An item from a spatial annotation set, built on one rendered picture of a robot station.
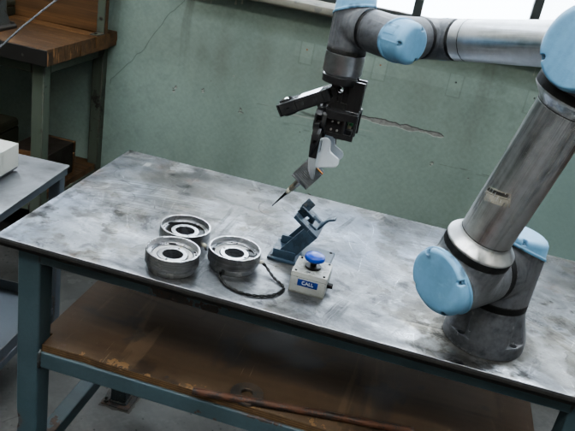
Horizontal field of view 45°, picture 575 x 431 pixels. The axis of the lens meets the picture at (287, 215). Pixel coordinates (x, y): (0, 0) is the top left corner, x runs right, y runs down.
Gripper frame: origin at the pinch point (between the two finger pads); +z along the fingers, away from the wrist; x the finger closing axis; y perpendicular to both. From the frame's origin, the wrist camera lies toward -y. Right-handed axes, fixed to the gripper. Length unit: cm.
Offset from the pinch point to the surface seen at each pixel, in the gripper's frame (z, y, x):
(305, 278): 16.1, 5.5, -15.4
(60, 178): 34, -77, 35
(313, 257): 12.4, 5.8, -13.5
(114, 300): 45, -41, 0
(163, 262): 16.0, -20.0, -24.3
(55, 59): 18, -117, 97
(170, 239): 16.3, -22.7, -14.8
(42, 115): 40, -121, 96
